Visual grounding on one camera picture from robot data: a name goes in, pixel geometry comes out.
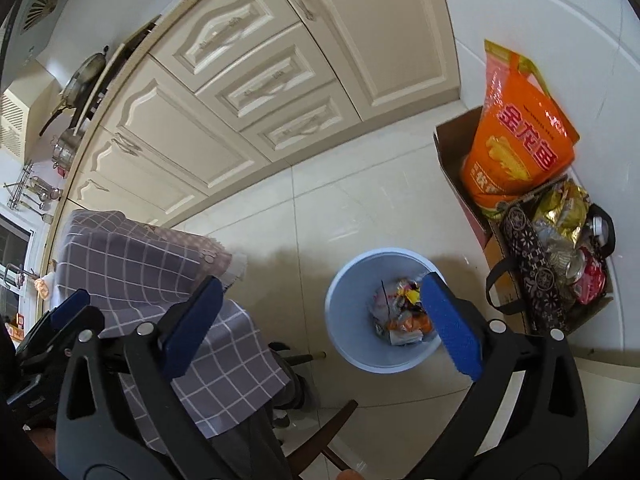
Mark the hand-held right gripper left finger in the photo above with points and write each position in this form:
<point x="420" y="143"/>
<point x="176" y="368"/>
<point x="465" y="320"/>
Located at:
<point x="192" y="325"/>

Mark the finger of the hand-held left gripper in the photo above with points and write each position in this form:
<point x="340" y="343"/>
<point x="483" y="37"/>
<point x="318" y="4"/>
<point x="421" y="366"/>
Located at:
<point x="70" y="310"/>

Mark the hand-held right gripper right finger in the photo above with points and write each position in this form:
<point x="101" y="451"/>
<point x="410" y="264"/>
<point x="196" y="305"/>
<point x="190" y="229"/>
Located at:
<point x="452" y="325"/>

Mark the orange white snack wrapper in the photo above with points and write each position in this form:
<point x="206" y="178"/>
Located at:
<point x="43" y="287"/>

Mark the pile of snack wrappers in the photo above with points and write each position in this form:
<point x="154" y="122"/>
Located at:
<point x="400" y="315"/>

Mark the light blue trash bin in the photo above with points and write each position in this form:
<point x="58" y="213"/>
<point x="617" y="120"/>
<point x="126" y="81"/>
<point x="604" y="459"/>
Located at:
<point x="350" y="320"/>

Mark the small orange box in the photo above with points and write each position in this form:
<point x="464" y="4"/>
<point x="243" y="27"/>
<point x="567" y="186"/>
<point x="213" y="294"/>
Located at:
<point x="16" y="329"/>

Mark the dark framed window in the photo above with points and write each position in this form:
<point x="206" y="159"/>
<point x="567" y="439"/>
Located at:
<point x="12" y="260"/>

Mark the grey checked tablecloth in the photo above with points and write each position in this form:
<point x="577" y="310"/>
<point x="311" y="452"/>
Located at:
<point x="135" y="265"/>

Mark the black patterned tote bag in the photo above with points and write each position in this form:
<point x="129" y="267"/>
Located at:
<point x="530" y="260"/>

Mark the metal utensil rack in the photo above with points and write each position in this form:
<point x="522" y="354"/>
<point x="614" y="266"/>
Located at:
<point x="30" y="190"/>

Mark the silver foil packet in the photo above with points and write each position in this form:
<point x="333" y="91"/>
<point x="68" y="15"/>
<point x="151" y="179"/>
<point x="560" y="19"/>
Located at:
<point x="557" y="247"/>

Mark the red drink can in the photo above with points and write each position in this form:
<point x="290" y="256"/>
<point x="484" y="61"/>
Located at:
<point x="590" y="275"/>

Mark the steel pot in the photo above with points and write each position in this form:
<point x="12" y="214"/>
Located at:
<point x="66" y="150"/>

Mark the gold foil packet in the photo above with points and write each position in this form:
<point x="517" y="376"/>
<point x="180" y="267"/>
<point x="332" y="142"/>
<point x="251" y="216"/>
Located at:
<point x="565" y="210"/>

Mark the brown cardboard box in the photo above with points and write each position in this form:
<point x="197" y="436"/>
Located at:
<point x="460" y="160"/>

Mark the dark wooden chair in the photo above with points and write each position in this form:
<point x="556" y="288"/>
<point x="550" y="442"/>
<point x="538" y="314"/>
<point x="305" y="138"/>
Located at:
<point x="320" y="435"/>

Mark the orange rice bag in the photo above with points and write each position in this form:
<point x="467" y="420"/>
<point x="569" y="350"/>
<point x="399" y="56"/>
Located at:
<point x="520" y="150"/>

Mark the cream cabinet drawer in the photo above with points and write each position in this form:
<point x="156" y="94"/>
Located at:
<point x="302" y="125"/>
<point x="265" y="82"/>
<point x="230" y="35"/>

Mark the steel wok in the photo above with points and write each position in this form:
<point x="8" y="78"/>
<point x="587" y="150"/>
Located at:
<point x="85" y="80"/>

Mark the black gas stove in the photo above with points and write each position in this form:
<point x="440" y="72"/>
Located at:
<point x="120" y="60"/>

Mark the silver range hood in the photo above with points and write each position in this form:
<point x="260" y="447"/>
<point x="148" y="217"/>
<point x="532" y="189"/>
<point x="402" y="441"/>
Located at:
<point x="35" y="25"/>

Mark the cream kitchen cabinet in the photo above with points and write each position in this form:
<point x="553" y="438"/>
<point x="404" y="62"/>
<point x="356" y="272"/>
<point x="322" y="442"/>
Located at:
<point x="390" y="35"/>

